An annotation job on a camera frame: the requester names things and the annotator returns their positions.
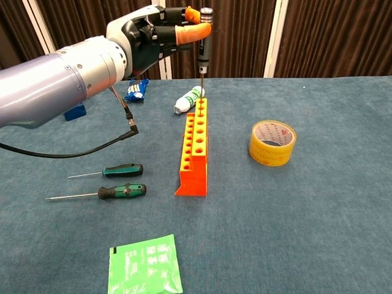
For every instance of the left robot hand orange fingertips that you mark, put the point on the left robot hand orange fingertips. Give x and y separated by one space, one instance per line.
137 36

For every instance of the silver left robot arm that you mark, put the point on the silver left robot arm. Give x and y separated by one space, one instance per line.
55 85

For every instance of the teal black slim screwdriver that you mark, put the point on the teal black slim screwdriver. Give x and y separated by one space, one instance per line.
122 170

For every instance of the orange yellow tool holder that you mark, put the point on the orange yellow tool holder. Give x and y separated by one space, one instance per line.
193 180

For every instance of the green black bulbous screwdriver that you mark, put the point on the green black bulbous screwdriver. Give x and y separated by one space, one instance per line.
122 190

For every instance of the blue snack wrapper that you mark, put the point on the blue snack wrapper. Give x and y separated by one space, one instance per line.
136 92

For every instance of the dark brown screen panel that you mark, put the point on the dark brown screen panel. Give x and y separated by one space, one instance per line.
337 36
239 36
76 18
12 30

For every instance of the white green plastic tube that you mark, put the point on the white green plastic tube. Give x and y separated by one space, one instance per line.
186 102

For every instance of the dark blue printed box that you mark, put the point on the dark blue printed box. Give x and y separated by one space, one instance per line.
75 112

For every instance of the yellow packing tape roll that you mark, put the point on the yellow packing tape roll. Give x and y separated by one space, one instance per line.
269 157

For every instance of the green foil packet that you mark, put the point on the green foil packet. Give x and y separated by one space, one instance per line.
141 266

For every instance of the teal table cloth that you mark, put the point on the teal table cloth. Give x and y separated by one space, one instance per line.
306 214

